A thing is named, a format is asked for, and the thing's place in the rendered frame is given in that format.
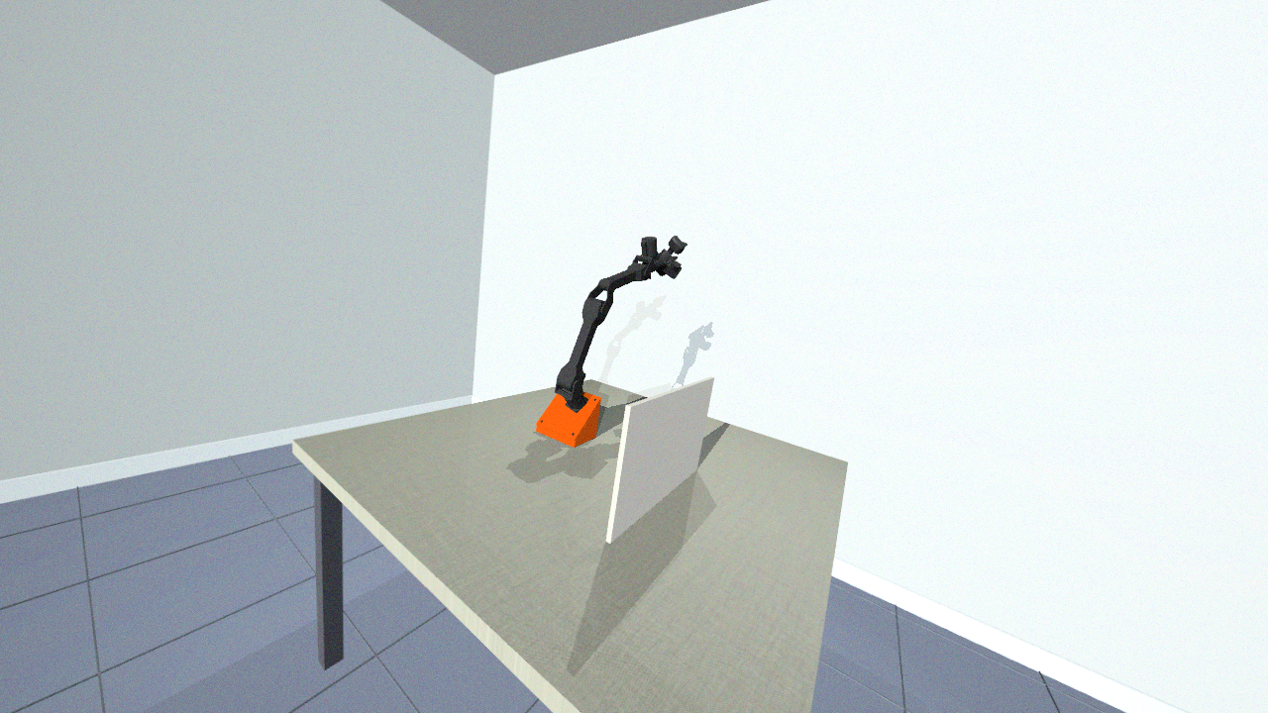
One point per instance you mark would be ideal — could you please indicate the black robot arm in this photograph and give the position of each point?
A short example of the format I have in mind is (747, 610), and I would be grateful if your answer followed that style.
(571, 376)

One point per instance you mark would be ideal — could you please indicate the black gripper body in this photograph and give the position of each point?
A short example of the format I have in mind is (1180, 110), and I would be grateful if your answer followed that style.
(675, 246)

